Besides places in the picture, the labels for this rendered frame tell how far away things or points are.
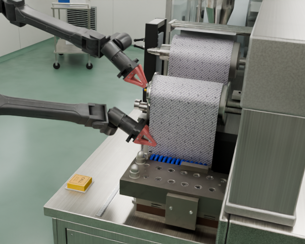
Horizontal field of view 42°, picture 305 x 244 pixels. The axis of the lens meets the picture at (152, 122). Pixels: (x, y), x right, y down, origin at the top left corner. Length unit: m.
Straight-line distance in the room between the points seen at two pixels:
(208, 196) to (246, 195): 0.78
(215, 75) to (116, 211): 0.63
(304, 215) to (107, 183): 1.08
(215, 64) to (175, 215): 0.59
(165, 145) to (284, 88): 1.03
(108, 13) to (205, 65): 5.97
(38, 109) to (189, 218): 0.60
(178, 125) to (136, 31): 5.98
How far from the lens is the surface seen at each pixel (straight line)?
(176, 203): 1.26
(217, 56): 1.52
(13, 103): 1.32
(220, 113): 1.33
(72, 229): 1.43
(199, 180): 1.32
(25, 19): 1.62
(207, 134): 1.36
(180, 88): 1.34
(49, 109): 1.34
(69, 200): 1.44
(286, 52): 0.41
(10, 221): 2.88
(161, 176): 1.32
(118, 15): 7.36
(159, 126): 1.39
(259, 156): 0.45
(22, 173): 3.38
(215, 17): 1.99
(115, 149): 1.75
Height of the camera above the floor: 1.73
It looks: 24 degrees down
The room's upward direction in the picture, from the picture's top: 3 degrees clockwise
